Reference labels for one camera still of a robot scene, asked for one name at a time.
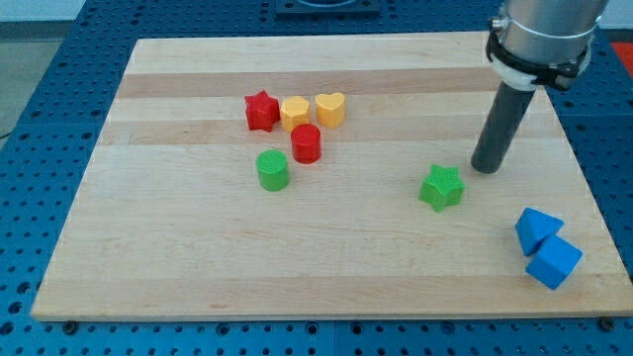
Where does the red star block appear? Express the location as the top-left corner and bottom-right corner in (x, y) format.
(244, 90), (280, 133)

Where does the wooden board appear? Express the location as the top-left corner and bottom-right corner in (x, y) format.
(32, 32), (632, 321)

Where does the blue triangle block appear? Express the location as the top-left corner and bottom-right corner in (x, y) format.
(514, 207), (564, 256)

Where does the green star block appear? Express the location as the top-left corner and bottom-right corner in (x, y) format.
(418, 164), (466, 213)

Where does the red cylinder block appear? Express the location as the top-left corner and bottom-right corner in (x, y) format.
(291, 124), (321, 164)

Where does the blue cube block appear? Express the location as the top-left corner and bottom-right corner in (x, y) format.
(525, 235), (584, 290)

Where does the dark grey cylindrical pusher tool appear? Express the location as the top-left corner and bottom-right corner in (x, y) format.
(471, 82), (534, 174)

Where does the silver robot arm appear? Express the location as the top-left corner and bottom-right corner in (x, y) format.
(486, 0), (607, 92)

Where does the yellow hexagon block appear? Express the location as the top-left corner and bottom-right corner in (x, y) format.
(280, 96), (310, 133)

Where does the green cylinder block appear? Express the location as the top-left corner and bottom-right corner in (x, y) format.
(255, 149), (290, 192)

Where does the yellow heart block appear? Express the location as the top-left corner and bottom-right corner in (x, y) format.
(315, 92), (346, 129)

